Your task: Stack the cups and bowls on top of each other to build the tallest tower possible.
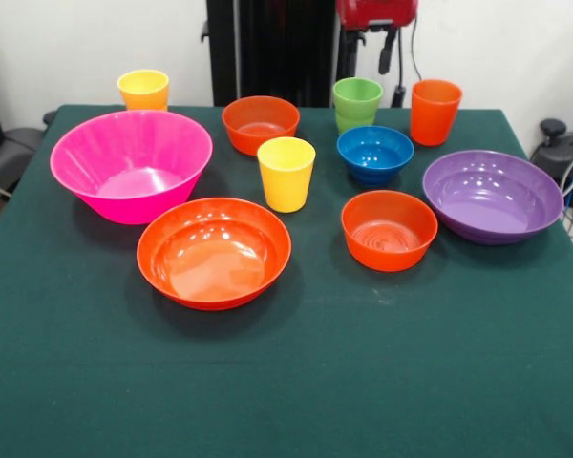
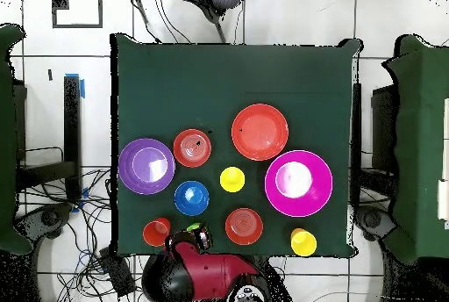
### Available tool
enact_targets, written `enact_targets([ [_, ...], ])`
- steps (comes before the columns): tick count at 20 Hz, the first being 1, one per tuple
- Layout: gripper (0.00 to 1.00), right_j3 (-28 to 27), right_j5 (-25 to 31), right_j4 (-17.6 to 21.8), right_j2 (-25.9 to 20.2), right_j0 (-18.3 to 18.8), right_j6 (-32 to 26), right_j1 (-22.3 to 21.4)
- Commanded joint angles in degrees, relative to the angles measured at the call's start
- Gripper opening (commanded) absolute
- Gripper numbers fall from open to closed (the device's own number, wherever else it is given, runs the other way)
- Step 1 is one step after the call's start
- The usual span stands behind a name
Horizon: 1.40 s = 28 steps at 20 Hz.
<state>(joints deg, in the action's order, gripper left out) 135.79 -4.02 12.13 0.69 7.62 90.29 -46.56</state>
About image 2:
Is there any black metal frame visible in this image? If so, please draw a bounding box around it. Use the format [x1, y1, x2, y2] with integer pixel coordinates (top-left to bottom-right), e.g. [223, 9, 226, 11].
[15, 75, 83, 202]

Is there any dark green tablecloth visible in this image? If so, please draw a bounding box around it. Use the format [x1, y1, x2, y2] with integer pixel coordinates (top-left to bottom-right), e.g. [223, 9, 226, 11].
[381, 33, 449, 266]
[0, 23, 33, 255]
[110, 32, 364, 259]

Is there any black stand base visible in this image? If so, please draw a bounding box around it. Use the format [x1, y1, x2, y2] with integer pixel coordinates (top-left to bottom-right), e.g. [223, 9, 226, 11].
[15, 202, 73, 241]
[353, 205, 398, 243]

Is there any blue cable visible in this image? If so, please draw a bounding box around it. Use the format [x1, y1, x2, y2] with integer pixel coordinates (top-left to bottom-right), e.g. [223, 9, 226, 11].
[77, 248, 93, 269]

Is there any tangle of black cables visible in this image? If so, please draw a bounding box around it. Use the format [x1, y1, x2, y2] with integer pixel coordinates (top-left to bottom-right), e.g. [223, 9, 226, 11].
[20, 166, 141, 302]

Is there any yellow plastic cup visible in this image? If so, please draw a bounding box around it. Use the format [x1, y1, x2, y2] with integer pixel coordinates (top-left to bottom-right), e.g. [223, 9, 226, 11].
[219, 165, 246, 194]
[289, 229, 318, 258]

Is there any purple plastic bowl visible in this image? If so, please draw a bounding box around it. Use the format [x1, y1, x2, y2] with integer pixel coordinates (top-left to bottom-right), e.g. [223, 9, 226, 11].
[118, 137, 176, 196]

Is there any blue plastic bowl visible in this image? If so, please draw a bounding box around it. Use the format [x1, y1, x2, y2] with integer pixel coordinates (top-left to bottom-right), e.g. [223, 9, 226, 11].
[174, 179, 210, 217]

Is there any small orange plastic bowl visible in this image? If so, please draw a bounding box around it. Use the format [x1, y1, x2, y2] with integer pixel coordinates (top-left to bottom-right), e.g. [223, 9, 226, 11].
[172, 128, 213, 169]
[224, 207, 265, 247]

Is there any large pink plastic bowl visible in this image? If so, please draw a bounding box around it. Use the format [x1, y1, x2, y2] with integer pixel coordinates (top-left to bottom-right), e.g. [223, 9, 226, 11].
[264, 149, 334, 219]

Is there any black power strip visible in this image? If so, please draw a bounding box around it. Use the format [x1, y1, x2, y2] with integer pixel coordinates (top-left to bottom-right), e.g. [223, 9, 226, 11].
[98, 245, 137, 298]

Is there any large orange plastic bowl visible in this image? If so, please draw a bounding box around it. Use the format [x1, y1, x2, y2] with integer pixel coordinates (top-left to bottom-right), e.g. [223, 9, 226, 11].
[231, 103, 289, 162]

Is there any blue tape strip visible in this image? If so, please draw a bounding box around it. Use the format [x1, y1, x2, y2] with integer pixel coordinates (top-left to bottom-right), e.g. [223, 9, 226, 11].
[65, 72, 86, 100]

